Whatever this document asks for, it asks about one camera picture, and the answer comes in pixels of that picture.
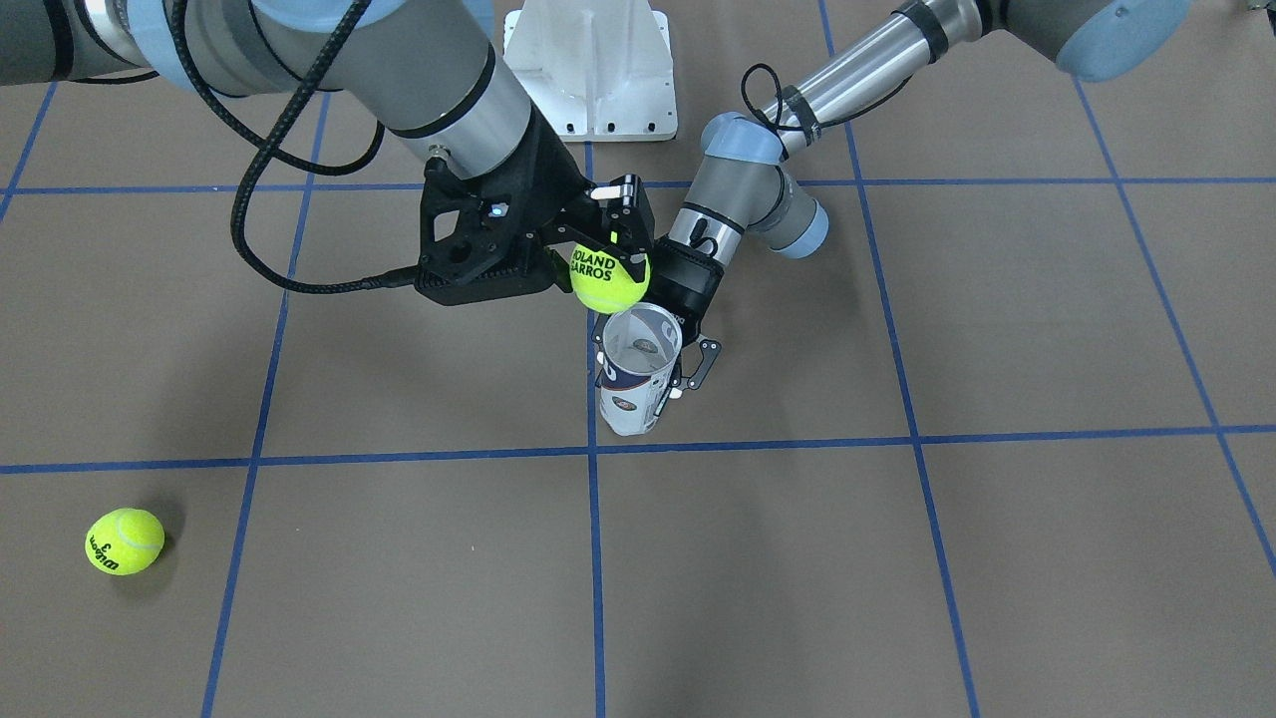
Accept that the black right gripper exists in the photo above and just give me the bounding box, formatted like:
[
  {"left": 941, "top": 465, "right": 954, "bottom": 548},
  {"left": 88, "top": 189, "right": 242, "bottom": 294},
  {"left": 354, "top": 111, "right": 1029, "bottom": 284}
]
[{"left": 518, "top": 110, "right": 655, "bottom": 268}]

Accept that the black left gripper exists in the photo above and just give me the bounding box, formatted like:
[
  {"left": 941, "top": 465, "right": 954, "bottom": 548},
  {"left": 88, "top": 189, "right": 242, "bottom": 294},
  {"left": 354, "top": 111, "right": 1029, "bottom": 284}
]
[{"left": 648, "top": 242, "right": 725, "bottom": 346}]

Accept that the Roland Garros tennis ball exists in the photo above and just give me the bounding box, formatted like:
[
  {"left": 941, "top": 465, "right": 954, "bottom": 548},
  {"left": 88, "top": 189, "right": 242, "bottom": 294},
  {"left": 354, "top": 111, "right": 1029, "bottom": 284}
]
[{"left": 569, "top": 242, "right": 652, "bottom": 315}]

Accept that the white Wilson ball can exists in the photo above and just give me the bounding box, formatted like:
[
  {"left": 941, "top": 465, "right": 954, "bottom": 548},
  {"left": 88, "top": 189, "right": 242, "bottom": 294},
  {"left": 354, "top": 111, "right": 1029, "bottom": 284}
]
[{"left": 598, "top": 304, "right": 683, "bottom": 436}]

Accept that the Wilson tennis ball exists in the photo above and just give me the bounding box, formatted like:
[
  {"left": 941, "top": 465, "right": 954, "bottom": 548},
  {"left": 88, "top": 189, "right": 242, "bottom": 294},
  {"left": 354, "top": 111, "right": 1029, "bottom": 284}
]
[{"left": 84, "top": 508, "right": 165, "bottom": 576}]

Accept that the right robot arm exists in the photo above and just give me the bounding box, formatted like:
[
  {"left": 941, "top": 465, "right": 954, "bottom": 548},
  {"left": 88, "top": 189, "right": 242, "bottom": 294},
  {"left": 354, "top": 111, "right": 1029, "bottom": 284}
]
[{"left": 3, "top": 1, "right": 652, "bottom": 304}]

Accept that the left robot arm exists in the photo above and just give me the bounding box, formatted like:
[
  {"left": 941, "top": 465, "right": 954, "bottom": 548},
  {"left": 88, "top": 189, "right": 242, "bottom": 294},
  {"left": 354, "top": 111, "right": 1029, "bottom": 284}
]
[{"left": 644, "top": 1, "right": 1191, "bottom": 344}]

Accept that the blue tape strip lengthwise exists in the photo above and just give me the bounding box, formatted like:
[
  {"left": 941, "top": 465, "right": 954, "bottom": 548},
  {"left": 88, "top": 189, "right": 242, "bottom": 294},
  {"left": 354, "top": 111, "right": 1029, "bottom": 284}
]
[{"left": 584, "top": 143, "right": 607, "bottom": 718}]

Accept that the blue tape strip crosswise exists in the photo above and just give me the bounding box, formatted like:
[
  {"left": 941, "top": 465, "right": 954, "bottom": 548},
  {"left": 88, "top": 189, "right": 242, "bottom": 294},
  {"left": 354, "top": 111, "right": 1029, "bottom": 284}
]
[{"left": 1, "top": 423, "right": 1275, "bottom": 476}]

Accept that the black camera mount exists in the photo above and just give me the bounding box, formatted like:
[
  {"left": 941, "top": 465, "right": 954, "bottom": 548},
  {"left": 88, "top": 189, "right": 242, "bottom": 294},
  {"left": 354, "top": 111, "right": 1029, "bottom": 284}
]
[
  {"left": 413, "top": 145, "right": 588, "bottom": 306},
  {"left": 672, "top": 333, "right": 722, "bottom": 392}
]

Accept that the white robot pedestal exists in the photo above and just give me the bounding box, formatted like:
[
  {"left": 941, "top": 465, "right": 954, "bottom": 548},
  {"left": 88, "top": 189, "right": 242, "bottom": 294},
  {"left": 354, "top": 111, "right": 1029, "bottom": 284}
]
[{"left": 501, "top": 1, "right": 679, "bottom": 143}]

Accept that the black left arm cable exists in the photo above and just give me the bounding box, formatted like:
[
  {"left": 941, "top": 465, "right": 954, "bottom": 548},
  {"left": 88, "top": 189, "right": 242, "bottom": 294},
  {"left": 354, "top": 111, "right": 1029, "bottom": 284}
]
[{"left": 740, "top": 64, "right": 914, "bottom": 136}]

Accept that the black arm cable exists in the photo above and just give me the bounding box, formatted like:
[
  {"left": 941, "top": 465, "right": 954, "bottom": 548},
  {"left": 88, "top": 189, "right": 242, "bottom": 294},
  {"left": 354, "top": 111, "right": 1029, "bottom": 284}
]
[
  {"left": 165, "top": 0, "right": 440, "bottom": 296},
  {"left": 740, "top": 64, "right": 914, "bottom": 136}
]

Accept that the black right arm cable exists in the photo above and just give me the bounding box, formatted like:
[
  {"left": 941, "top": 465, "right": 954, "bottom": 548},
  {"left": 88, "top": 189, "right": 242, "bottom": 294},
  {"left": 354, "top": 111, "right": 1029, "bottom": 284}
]
[{"left": 165, "top": 0, "right": 440, "bottom": 296}]

